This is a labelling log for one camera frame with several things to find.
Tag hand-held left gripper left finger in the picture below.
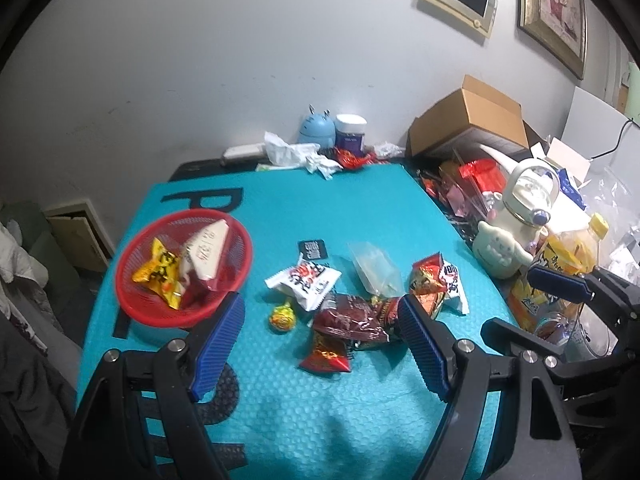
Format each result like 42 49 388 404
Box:
60 291 247 480

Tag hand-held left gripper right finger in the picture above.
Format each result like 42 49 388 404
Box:
397 294 573 480

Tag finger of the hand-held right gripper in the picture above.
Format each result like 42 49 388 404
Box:
527 265 640 331
480 317 640 401

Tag orange red snack packet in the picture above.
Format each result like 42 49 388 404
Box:
407 254 448 318

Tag large white red snack packet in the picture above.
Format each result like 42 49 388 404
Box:
440 262 470 316

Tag dark red snack packet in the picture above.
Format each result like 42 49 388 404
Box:
312 294 396 346

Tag clear zip bag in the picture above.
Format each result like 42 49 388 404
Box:
347 241 406 298

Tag red plastic basket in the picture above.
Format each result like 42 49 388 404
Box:
115 210 253 330

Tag small red snack packet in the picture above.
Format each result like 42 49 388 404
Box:
299 332 353 373

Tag yellow drink bottle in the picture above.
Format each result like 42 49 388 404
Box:
507 212 611 341

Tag yellow wrapped lollipop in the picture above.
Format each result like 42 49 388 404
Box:
269 297 297 333

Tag cream cartoon water bottle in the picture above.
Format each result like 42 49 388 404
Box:
472 157 561 280

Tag white triangular sandwich packet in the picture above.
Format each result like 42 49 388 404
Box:
180 217 233 283

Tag yellow snack packet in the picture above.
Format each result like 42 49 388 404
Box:
131 237 183 311

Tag blue white packet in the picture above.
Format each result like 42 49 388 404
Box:
557 167 588 208

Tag clear plastic bags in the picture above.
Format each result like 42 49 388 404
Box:
580 160 640 271

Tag small white box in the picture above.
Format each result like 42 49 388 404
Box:
542 137 593 181

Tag small black packet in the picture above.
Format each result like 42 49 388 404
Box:
297 240 327 261

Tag red gift box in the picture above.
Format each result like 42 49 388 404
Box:
459 159 508 193

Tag pile of red packets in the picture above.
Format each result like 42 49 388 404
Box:
420 162 488 226

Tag white board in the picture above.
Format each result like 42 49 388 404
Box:
562 85 640 161

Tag open cardboard box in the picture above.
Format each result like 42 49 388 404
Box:
406 74 532 158

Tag dark cloth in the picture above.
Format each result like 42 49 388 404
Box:
0 305 83 480

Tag white remote control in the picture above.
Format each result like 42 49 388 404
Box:
220 144 266 165

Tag red candy wrapper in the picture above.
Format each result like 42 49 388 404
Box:
334 147 376 171

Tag crumpled white tissue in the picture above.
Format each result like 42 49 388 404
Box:
262 131 321 168

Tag grey white clothes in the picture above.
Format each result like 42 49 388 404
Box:
0 202 66 331

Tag purple jar white lid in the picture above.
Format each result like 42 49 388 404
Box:
334 114 368 153

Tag blue round cartoon gadget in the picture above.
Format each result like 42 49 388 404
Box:
298 104 335 146

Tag gold framed picture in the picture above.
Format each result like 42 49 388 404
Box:
515 0 588 81

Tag black cable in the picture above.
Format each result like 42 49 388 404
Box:
590 117 640 161

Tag wall hatch with cardboard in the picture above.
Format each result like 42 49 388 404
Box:
42 200 118 273

